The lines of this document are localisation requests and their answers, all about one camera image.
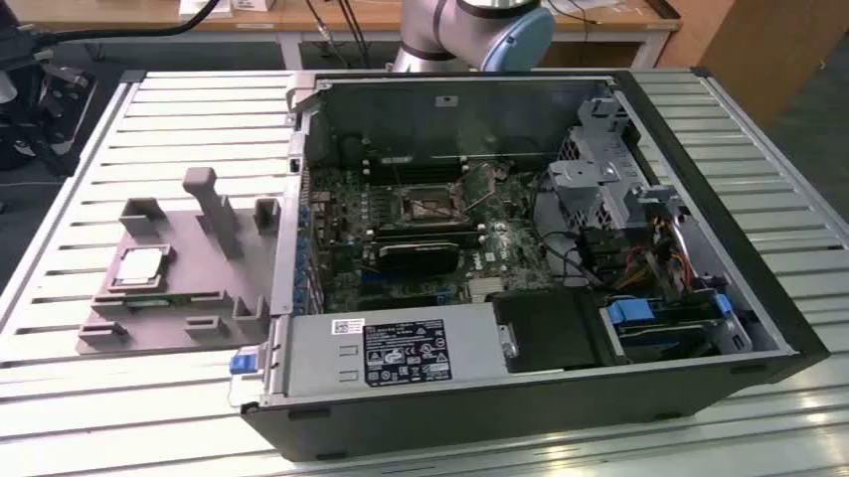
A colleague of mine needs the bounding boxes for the black open PC case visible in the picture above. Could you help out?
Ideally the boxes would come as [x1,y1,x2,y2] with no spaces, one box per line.
[229,68,832,463]

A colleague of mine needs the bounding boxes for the wooden desk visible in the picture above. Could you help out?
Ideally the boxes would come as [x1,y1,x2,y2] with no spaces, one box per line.
[0,0,685,71]

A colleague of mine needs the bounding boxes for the silver CPU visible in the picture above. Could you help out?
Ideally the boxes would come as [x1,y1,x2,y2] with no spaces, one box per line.
[111,246,167,289]

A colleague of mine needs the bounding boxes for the black graphics card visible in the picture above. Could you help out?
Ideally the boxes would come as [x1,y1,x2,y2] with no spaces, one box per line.
[375,241,462,277]

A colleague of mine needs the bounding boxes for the black wire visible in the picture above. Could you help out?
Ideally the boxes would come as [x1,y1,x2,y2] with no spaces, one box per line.
[534,227,606,290]

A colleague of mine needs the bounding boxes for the grey metal drive cage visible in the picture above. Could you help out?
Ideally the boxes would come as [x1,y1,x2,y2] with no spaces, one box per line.
[546,96,686,231]

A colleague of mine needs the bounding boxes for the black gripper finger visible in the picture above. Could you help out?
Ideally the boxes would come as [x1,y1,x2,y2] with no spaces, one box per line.
[38,65,103,176]

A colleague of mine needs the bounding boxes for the coloured wire bundle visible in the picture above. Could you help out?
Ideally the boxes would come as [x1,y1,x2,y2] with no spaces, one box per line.
[613,241,700,295]

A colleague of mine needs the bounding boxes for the green RAM stick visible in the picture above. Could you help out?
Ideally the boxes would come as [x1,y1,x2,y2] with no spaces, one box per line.
[124,295,195,308]

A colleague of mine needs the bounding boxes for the blue case latch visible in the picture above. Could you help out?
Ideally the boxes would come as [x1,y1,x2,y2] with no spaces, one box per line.
[229,347,262,376]

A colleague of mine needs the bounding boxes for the green motherboard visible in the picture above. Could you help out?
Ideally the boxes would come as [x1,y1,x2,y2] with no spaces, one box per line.
[302,162,553,315]

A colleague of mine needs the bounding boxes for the black plastic shroud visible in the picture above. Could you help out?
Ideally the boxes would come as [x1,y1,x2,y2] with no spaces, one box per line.
[488,289,616,374]

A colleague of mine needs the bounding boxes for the small silver chipset heatsink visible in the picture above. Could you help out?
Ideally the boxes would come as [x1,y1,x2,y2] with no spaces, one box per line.
[467,277,508,300]

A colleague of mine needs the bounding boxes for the hard disk in blue carrier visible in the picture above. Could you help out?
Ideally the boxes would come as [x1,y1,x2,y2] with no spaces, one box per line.
[600,292,755,365]

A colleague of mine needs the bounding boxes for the wooden cabinet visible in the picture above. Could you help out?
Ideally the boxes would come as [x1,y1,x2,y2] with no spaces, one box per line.
[656,0,849,131]

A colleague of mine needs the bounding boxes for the grey parts rack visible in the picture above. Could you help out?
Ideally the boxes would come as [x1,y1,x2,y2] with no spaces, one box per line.
[76,167,285,357]

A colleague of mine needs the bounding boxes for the black RAM slot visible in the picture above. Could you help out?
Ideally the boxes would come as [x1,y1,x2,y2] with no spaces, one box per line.
[369,168,466,185]
[367,155,466,171]
[374,234,484,248]
[374,223,481,238]

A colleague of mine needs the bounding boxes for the CPU socket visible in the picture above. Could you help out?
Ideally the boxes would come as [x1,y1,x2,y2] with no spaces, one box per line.
[397,185,467,226]

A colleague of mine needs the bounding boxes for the white box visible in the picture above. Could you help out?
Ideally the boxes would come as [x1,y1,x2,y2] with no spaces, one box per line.
[178,0,235,21]

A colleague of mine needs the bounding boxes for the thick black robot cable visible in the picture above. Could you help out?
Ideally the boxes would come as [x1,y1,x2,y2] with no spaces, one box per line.
[38,0,222,45]

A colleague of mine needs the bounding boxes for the silver power supply unit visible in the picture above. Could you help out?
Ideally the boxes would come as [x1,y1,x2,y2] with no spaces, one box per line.
[262,311,521,399]

